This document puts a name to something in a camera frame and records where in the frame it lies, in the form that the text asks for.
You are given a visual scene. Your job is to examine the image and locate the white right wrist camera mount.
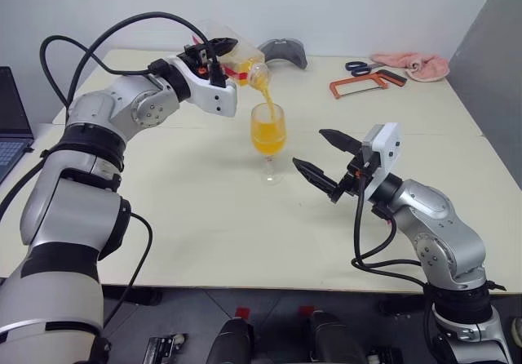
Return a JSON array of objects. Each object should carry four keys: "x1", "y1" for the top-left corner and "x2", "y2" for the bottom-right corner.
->
[{"x1": 361, "y1": 122, "x2": 405, "y2": 202}]

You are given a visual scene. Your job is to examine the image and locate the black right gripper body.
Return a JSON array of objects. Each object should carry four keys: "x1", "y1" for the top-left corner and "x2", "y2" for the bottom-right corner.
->
[{"x1": 329, "y1": 143, "x2": 370, "y2": 205}]

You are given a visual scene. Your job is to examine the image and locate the clear wine glass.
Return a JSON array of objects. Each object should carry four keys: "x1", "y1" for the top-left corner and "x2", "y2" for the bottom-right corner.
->
[{"x1": 250, "y1": 102, "x2": 286, "y2": 185}]

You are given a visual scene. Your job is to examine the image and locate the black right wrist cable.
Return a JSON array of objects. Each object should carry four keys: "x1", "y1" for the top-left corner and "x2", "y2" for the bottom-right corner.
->
[{"x1": 351, "y1": 175, "x2": 429, "y2": 291}]

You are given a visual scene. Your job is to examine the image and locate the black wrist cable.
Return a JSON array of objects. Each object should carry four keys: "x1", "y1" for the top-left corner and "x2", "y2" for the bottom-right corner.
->
[
  {"x1": 351, "y1": 175, "x2": 429, "y2": 291},
  {"x1": 67, "y1": 11, "x2": 228, "y2": 108},
  {"x1": 39, "y1": 35, "x2": 170, "y2": 110}
]

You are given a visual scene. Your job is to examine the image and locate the black rounded housing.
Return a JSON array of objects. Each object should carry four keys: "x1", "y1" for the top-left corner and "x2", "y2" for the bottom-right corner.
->
[
  {"x1": 305, "y1": 309, "x2": 368, "y2": 364},
  {"x1": 206, "y1": 317, "x2": 256, "y2": 364}
]

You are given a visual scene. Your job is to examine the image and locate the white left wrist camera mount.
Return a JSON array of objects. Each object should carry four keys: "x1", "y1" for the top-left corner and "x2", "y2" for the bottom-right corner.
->
[{"x1": 166, "y1": 55, "x2": 238, "y2": 118}]

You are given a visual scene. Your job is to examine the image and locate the black silver floor bracket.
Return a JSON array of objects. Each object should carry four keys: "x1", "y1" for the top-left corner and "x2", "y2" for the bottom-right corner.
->
[{"x1": 145, "y1": 333, "x2": 189, "y2": 364}]

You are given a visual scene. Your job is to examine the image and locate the grey curved shell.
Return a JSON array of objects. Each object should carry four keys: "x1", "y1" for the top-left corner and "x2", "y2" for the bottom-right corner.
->
[{"x1": 256, "y1": 38, "x2": 307, "y2": 70}]

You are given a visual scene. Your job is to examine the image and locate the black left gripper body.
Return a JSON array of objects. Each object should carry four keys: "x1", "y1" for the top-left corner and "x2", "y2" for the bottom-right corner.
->
[{"x1": 181, "y1": 39, "x2": 219, "y2": 75}]

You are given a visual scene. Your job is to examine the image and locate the pink cloth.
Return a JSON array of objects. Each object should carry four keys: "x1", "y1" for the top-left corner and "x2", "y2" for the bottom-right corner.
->
[{"x1": 369, "y1": 51, "x2": 451, "y2": 82}]

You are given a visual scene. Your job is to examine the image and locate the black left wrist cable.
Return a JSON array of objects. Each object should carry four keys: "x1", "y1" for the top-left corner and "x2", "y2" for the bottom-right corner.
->
[
  {"x1": 67, "y1": 11, "x2": 228, "y2": 108},
  {"x1": 39, "y1": 35, "x2": 170, "y2": 110}
]

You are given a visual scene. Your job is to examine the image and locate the blue-handled scissors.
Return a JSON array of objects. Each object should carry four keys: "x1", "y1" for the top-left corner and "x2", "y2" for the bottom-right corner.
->
[{"x1": 345, "y1": 60, "x2": 383, "y2": 75}]

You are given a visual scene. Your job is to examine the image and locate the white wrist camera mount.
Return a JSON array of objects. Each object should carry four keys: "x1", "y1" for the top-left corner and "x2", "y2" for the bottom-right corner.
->
[
  {"x1": 166, "y1": 55, "x2": 238, "y2": 118},
  {"x1": 361, "y1": 122, "x2": 405, "y2": 202}
]

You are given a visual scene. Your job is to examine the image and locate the dark laptop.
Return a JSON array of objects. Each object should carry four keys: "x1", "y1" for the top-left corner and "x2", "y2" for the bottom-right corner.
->
[{"x1": 0, "y1": 66, "x2": 35, "y2": 185}]

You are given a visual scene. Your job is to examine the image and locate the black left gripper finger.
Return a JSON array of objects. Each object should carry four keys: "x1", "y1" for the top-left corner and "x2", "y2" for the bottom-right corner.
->
[{"x1": 206, "y1": 36, "x2": 239, "y2": 56}]

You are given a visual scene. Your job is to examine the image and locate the black left arm body cable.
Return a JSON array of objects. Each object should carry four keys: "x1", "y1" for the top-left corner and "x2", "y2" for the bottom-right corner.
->
[{"x1": 100, "y1": 211, "x2": 155, "y2": 335}]

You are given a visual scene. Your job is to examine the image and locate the orange hacksaw with black handle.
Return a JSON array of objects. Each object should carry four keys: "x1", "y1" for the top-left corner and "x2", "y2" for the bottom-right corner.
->
[{"x1": 329, "y1": 69, "x2": 409, "y2": 100}]

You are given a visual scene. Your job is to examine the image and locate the clear plastic juice bottle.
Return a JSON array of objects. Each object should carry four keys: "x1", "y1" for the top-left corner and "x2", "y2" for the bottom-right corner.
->
[{"x1": 190, "y1": 19, "x2": 271, "y2": 91}]

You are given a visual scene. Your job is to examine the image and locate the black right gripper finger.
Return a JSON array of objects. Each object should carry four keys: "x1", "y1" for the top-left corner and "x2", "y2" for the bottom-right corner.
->
[
  {"x1": 318, "y1": 128, "x2": 364, "y2": 158},
  {"x1": 292, "y1": 158, "x2": 340, "y2": 197}
]

